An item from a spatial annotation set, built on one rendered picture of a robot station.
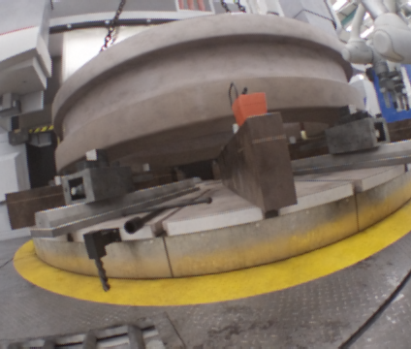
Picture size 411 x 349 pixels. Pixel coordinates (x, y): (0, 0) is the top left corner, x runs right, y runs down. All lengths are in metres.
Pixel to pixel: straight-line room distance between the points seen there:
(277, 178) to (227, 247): 0.44
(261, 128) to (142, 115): 1.07
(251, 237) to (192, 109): 0.97
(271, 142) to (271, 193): 0.20
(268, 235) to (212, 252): 0.29
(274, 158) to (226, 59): 1.22
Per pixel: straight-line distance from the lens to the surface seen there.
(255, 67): 2.03
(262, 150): 0.93
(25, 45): 3.28
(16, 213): 2.70
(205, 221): 1.12
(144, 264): 1.32
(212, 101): 1.70
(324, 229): 1.32
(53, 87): 4.99
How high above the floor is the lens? 0.50
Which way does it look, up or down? level
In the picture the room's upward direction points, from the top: 11 degrees counter-clockwise
